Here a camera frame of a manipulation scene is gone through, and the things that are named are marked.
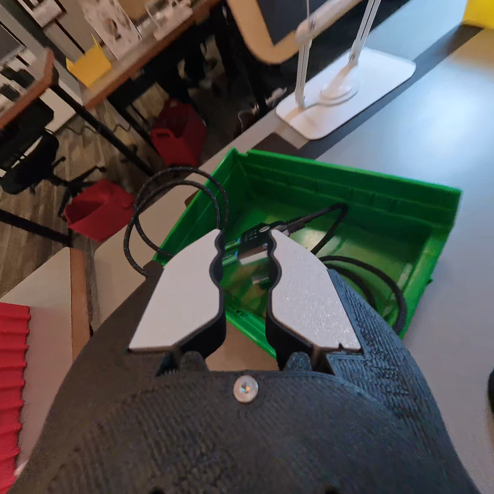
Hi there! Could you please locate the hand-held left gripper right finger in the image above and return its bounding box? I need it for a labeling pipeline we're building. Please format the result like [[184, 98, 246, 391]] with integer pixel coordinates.
[[266, 230, 363, 372]]

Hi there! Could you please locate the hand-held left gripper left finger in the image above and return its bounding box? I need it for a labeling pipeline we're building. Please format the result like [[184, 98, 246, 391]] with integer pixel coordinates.
[[127, 229, 227, 368]]

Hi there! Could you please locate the black hdmi cable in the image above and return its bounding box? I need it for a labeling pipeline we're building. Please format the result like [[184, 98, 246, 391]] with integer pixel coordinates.
[[123, 168, 408, 338]]

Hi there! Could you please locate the green plastic bin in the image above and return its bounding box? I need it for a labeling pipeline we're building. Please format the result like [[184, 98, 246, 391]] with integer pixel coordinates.
[[152, 148, 462, 357]]

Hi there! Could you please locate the red plastic bin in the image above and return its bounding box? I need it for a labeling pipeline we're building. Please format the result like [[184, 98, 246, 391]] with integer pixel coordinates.
[[64, 178, 136, 242], [150, 100, 207, 166]]

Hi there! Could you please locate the red ribbed object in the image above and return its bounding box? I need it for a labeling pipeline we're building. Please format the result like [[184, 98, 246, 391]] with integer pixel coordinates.
[[0, 303, 31, 479]]

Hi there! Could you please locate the black office chair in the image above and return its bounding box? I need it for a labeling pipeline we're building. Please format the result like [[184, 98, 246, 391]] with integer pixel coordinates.
[[0, 102, 107, 217]]

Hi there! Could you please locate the white monitor stand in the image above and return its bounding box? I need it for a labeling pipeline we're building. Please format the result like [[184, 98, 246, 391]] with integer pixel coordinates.
[[276, 0, 417, 140]]

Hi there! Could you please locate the wooden desk with black legs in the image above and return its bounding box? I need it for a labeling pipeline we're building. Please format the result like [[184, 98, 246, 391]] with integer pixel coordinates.
[[50, 0, 224, 178]]

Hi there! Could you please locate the white printed box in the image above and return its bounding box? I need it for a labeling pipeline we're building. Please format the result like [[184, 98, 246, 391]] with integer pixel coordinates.
[[83, 0, 143, 58]]

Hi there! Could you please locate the yellow plastic bin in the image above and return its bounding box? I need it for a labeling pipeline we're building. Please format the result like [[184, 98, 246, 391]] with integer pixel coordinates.
[[461, 0, 494, 29]]

